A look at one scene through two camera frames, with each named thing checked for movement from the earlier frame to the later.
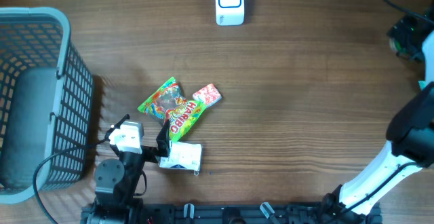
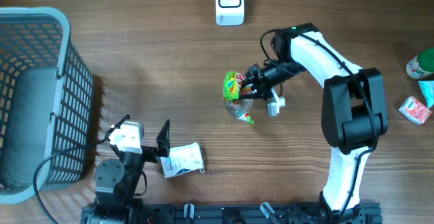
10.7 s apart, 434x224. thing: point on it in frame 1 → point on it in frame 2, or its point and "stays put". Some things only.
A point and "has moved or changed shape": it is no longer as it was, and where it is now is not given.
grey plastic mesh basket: x=46 y=95 stays put
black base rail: x=230 y=213 stays put
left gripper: x=151 y=153 stays put
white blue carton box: x=186 y=156 has moved or changed shape
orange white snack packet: x=209 y=95 has moved or changed shape
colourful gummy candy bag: x=168 y=104 → x=231 y=93
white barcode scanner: x=230 y=2 stays put
